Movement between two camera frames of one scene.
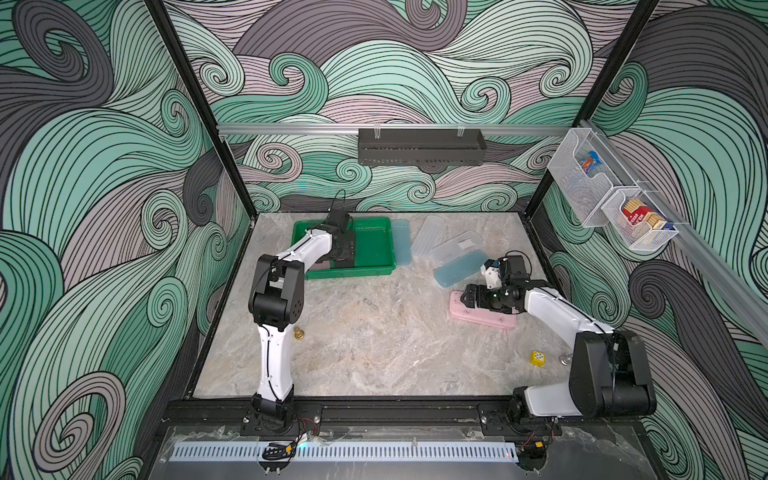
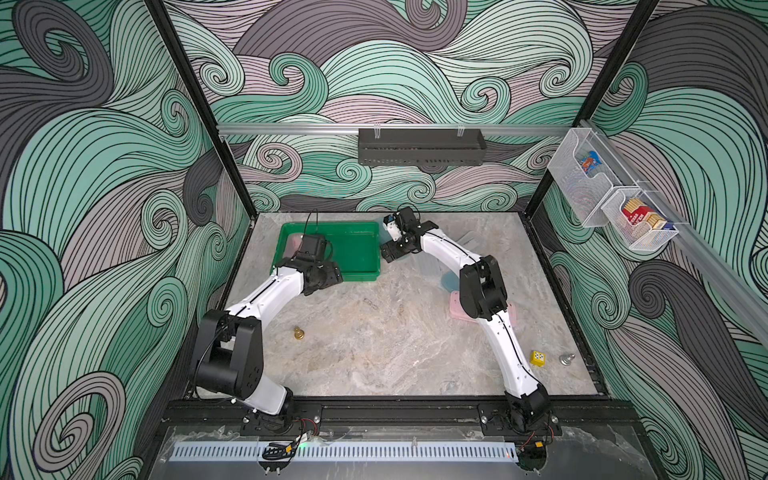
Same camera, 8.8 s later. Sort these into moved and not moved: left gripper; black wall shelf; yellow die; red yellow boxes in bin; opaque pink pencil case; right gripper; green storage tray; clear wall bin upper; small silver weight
Moved: left gripper; right gripper; green storage tray
Not moved: opaque pink pencil case; small silver weight; clear wall bin upper; red yellow boxes in bin; yellow die; black wall shelf
